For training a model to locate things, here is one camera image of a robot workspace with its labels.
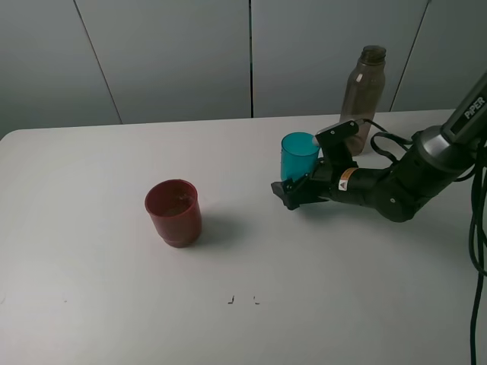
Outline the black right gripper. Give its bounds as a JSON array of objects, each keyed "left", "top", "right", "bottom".
[{"left": 271, "top": 144, "right": 358, "bottom": 208}]

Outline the red plastic cup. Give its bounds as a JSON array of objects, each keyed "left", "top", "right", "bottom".
[{"left": 145, "top": 179, "right": 202, "bottom": 248}]

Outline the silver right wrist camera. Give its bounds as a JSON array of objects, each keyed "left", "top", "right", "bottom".
[{"left": 312, "top": 119, "right": 364, "bottom": 149}]

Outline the grey translucent water bottle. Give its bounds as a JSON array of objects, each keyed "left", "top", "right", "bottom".
[{"left": 339, "top": 45, "right": 387, "bottom": 156}]

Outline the teal translucent plastic cup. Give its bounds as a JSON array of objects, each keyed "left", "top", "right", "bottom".
[{"left": 281, "top": 132, "right": 320, "bottom": 181}]

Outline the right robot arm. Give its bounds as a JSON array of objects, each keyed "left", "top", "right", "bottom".
[{"left": 271, "top": 77, "right": 486, "bottom": 223}]

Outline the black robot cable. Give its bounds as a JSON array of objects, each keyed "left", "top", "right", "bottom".
[{"left": 357, "top": 118, "right": 487, "bottom": 365}]

